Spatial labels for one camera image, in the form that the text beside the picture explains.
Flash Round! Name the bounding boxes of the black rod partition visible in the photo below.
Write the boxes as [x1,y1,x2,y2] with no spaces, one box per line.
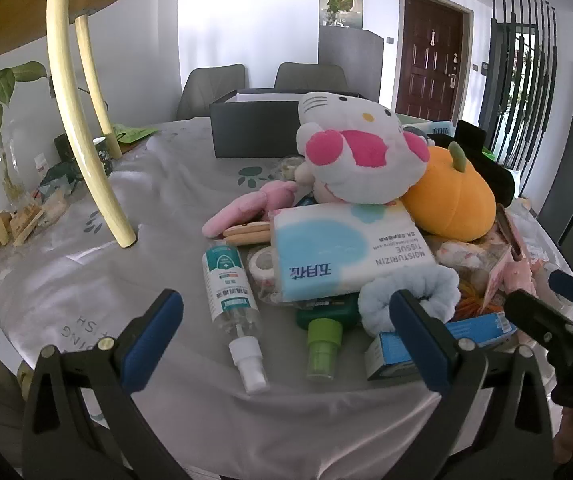
[477,0,560,196]

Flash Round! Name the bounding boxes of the white blue tissue pack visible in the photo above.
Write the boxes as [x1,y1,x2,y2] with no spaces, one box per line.
[270,199,437,303]

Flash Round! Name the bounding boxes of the small patterned tape roll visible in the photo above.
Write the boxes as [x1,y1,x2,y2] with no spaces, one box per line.
[246,246,284,293]

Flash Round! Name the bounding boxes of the pink packaged item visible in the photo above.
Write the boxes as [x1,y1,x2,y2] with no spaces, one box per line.
[484,205,537,306]

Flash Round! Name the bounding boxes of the dark green mug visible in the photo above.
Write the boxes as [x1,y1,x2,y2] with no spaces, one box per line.
[86,136,113,177]

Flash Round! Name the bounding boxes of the clear sanitizer spray bottle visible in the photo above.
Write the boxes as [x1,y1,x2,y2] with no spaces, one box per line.
[201,240,270,394]

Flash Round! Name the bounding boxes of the black storage box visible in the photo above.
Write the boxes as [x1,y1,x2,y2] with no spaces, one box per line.
[209,89,367,160]

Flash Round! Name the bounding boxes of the grey dining chair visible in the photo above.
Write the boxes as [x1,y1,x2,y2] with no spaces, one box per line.
[272,62,347,92]
[176,64,247,121]

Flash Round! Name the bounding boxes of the blue cardboard box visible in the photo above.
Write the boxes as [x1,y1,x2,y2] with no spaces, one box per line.
[365,310,518,382]

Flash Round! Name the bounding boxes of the white cat plush toy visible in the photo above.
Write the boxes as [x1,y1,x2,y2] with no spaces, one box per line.
[295,91,432,206]

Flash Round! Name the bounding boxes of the orange hair ties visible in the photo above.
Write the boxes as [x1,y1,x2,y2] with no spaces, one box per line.
[457,284,502,318]

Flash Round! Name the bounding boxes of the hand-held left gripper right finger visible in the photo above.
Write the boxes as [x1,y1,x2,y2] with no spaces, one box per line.
[389,288,555,480]

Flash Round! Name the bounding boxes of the green spray bottle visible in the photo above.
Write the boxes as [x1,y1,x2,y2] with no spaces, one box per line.
[295,294,362,382]

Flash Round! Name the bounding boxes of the biscuit shaped toy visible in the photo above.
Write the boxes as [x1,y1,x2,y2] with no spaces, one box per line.
[222,221,273,247]

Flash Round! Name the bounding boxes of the pile of snack packets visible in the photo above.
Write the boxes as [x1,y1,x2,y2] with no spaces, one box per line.
[0,160,82,256]

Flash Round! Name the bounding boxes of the orange pumpkin plush toy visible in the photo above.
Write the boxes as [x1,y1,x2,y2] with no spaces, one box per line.
[401,141,497,242]

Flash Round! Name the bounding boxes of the patterned cloth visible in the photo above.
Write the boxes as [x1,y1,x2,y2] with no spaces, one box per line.
[431,240,497,272]

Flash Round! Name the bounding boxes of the wooden stool with yellow legs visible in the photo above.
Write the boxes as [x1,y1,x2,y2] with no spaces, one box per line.
[0,0,152,261]

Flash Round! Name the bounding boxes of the grey cabinet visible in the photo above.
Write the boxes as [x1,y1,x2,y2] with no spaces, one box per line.
[318,25,385,106]

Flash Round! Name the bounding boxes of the green packet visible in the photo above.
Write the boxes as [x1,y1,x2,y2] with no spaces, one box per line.
[109,122,160,143]

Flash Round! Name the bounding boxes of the brown door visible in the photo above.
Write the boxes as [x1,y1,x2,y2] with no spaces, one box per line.
[395,0,472,123]

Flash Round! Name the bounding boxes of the pink plush toy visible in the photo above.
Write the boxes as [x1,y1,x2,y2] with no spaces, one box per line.
[202,180,300,237]

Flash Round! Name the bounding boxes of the green plant in vase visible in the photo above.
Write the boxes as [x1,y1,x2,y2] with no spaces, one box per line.
[324,0,355,27]

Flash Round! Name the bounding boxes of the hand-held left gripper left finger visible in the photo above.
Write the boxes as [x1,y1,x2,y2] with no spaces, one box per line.
[21,288,184,480]

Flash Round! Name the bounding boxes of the light blue fluffy scrunchie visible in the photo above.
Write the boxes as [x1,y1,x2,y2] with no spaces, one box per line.
[357,265,461,336]

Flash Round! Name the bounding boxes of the cloth covered desktop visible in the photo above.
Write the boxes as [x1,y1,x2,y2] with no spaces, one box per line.
[0,117,573,480]

